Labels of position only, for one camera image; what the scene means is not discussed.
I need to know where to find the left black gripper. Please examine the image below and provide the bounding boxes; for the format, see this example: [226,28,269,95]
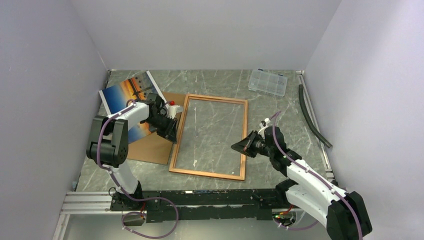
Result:
[144,113,179,144]

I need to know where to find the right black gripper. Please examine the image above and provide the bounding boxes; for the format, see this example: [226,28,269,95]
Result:
[231,129,274,158]

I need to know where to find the brown backing board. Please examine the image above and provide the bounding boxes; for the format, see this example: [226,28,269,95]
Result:
[125,91,187,166]

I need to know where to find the wooden picture frame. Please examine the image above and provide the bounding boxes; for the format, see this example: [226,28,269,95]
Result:
[168,93,249,182]

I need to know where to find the sunset landscape photo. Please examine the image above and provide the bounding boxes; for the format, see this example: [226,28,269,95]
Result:
[92,71,167,144]

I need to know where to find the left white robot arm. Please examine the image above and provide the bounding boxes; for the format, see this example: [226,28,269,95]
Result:
[86,93,183,210]

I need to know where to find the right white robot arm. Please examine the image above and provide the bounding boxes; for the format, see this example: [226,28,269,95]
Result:
[231,126,373,240]

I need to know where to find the clear plastic organizer box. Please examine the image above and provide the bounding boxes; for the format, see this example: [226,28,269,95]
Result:
[248,68,288,97]

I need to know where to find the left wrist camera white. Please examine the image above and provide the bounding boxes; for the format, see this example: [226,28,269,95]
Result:
[166,100,184,120]

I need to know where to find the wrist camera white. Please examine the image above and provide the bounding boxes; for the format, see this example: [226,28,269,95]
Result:
[166,100,184,120]
[259,118,271,131]

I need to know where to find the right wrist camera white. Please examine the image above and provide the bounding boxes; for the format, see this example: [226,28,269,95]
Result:
[259,118,271,131]

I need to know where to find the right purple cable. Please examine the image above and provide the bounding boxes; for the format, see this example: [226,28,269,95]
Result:
[266,110,365,240]

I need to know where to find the purple cable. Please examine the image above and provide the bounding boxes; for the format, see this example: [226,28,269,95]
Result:
[96,98,180,240]
[266,110,365,240]

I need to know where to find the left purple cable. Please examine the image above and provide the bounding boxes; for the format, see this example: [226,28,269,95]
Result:
[96,98,180,240]

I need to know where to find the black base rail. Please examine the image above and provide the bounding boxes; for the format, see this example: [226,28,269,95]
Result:
[110,188,290,223]

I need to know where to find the aluminium extrusion rail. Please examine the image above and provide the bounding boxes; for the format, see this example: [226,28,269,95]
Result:
[60,191,112,215]

